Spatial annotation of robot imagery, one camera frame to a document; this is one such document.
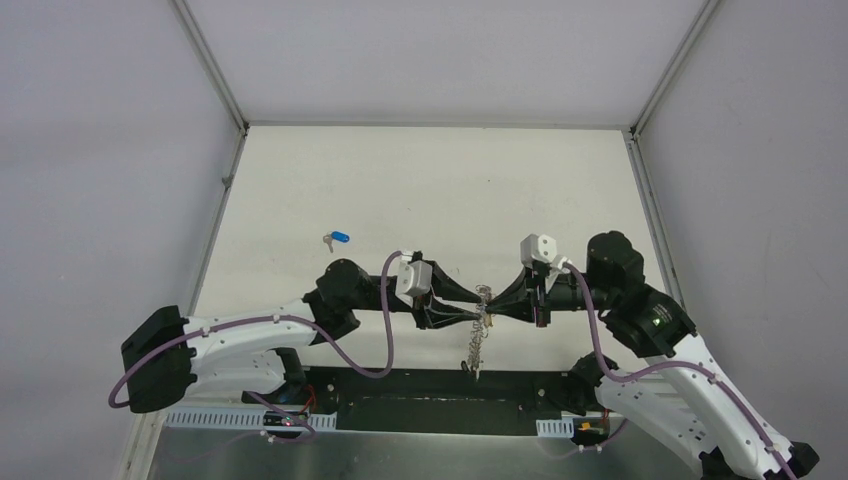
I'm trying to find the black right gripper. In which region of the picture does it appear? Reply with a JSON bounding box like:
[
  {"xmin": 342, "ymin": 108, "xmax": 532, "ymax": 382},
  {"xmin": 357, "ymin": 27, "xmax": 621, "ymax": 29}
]
[{"xmin": 484, "ymin": 262, "xmax": 614, "ymax": 327}]

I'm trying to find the left white cable duct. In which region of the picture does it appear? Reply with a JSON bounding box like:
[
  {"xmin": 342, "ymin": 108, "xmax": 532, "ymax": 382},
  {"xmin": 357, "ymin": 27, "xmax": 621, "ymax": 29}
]
[{"xmin": 164, "ymin": 407, "xmax": 337, "ymax": 433}]

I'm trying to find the right white cable duct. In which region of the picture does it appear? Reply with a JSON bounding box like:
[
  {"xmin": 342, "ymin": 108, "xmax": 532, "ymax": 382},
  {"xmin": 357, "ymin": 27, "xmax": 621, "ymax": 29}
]
[{"xmin": 535, "ymin": 417, "xmax": 575, "ymax": 439}]

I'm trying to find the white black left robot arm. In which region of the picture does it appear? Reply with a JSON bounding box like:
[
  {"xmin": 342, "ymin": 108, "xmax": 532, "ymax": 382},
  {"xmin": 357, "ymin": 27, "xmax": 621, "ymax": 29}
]
[{"xmin": 108, "ymin": 252, "xmax": 482, "ymax": 414}]

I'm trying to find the white cable duct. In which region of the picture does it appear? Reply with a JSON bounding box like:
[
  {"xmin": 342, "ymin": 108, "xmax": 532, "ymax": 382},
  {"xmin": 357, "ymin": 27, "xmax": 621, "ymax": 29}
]
[
  {"xmin": 164, "ymin": 407, "xmax": 337, "ymax": 433},
  {"xmin": 535, "ymin": 417, "xmax": 575, "ymax": 439}
]

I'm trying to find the loose blue tag key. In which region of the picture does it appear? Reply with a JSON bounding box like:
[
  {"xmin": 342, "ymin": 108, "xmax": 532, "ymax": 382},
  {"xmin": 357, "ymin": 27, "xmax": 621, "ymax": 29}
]
[{"xmin": 322, "ymin": 231, "xmax": 350, "ymax": 253}]

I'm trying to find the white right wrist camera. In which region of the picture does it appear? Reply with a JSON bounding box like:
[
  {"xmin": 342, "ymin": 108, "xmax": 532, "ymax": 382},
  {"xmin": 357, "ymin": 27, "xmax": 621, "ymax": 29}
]
[{"xmin": 520, "ymin": 234, "xmax": 558, "ymax": 268}]

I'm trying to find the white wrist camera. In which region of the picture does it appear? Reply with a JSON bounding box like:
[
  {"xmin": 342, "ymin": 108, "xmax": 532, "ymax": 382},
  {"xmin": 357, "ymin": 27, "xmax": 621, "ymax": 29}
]
[
  {"xmin": 520, "ymin": 234, "xmax": 558, "ymax": 268},
  {"xmin": 395, "ymin": 260, "xmax": 432, "ymax": 298}
]

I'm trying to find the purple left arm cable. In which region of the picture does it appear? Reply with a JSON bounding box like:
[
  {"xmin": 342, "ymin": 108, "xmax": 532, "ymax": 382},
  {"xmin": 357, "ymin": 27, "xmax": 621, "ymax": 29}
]
[{"xmin": 108, "ymin": 250, "xmax": 405, "ymax": 442}]

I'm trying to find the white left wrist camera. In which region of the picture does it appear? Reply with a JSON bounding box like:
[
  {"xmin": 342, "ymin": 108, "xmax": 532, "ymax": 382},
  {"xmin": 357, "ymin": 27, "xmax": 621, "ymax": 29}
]
[{"xmin": 395, "ymin": 260, "xmax": 432, "ymax": 298}]

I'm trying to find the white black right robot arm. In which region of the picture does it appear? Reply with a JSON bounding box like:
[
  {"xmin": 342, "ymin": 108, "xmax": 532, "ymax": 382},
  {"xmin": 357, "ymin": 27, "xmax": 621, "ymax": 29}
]
[{"xmin": 487, "ymin": 231, "xmax": 820, "ymax": 479}]

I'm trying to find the black mounting base plate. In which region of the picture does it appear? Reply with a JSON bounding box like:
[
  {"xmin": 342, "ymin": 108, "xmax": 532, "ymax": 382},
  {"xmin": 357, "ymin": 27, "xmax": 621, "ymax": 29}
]
[{"xmin": 245, "ymin": 366, "xmax": 634, "ymax": 437}]

